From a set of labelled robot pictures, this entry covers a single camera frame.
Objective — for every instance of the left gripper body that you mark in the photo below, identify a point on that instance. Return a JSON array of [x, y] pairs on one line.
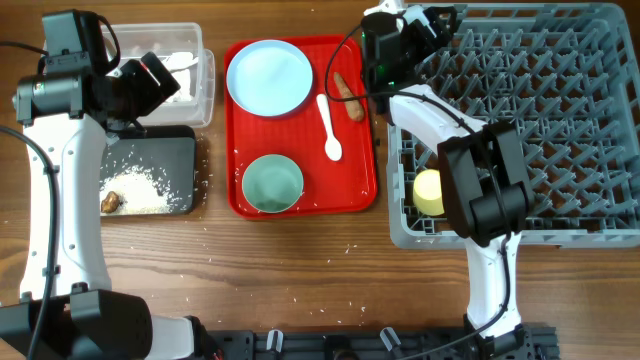
[[138, 91]]

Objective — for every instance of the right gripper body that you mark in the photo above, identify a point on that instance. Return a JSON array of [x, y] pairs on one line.
[[414, 47]]

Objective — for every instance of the white napkin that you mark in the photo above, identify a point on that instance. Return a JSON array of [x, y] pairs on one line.
[[179, 64]]

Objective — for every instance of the white rice pile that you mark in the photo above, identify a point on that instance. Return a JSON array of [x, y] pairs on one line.
[[144, 187]]

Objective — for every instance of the brown food scrap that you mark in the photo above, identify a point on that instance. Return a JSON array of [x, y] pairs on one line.
[[110, 203]]

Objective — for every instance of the white plastic spoon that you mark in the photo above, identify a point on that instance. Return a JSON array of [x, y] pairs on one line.
[[333, 148]]

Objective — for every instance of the yellow plastic cup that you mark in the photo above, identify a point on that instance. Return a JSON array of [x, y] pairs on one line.
[[427, 193]]

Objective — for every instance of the green bowl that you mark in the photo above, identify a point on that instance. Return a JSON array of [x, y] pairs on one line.
[[272, 183]]

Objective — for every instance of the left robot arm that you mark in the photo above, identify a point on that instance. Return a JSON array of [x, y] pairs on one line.
[[67, 308]]

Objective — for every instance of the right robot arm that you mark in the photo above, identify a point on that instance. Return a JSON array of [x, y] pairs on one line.
[[486, 191]]

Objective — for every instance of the grey dishwasher rack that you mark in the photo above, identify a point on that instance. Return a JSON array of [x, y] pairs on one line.
[[565, 75]]

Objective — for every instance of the clear plastic bin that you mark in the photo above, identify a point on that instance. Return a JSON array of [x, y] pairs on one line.
[[163, 39]]

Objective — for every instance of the black plastic tray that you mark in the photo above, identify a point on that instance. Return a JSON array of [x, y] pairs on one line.
[[171, 145]]

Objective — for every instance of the brown sweet potato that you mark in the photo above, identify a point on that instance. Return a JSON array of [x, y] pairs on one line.
[[353, 108]]

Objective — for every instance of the light blue plate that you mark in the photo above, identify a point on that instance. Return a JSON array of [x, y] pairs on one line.
[[269, 78]]

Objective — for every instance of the red serving tray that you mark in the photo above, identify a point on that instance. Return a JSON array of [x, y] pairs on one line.
[[329, 187]]

